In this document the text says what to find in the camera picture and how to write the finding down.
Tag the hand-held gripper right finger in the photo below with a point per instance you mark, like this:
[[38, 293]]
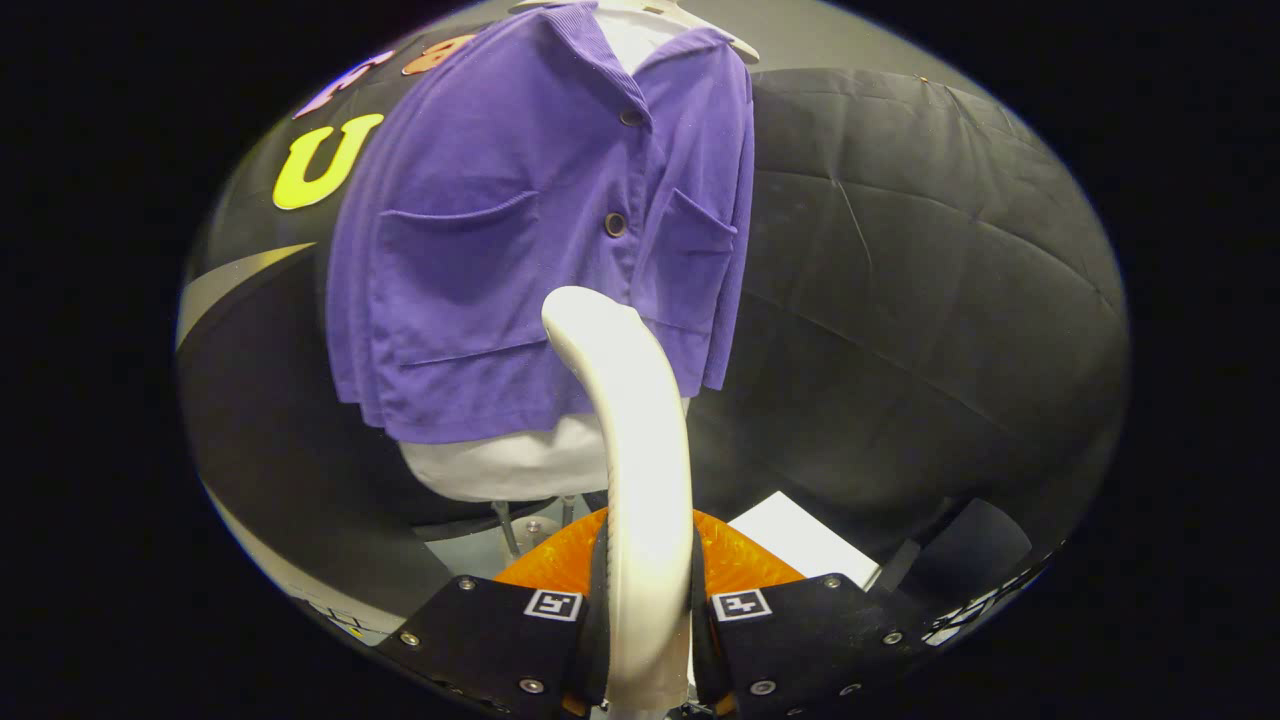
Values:
[[820, 640]]

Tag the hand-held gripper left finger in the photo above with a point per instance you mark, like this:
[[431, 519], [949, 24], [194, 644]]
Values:
[[480, 640]]

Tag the white garment steamer head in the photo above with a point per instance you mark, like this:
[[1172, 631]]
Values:
[[645, 450]]

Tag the metal garment stand base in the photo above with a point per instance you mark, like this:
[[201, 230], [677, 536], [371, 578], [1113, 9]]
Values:
[[535, 525]]

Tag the white padded garment form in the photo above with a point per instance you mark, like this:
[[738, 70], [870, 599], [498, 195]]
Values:
[[500, 465]]

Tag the white plastic clothes hanger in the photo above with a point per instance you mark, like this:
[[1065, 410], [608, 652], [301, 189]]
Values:
[[735, 42]]

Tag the white paper sheet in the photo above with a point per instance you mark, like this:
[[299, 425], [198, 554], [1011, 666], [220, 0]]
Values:
[[800, 535]]

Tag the black backdrop cloth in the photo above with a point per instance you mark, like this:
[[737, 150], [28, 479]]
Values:
[[950, 300]]

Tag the grey drawer cabinet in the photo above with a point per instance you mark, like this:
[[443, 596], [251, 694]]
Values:
[[235, 285]]

